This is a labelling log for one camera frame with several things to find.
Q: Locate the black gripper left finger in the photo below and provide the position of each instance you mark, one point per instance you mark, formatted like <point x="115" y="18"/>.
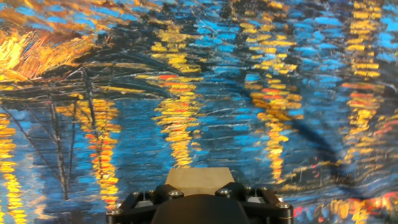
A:
<point x="133" y="208"/>

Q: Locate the small wooden cube block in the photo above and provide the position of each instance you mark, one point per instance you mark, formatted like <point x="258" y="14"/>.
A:
<point x="199" y="179"/>

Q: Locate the blue starry night tablecloth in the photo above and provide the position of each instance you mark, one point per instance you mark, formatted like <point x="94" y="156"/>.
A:
<point x="186" y="124"/>

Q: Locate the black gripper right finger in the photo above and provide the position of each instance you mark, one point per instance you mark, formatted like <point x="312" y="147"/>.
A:
<point x="267" y="208"/>

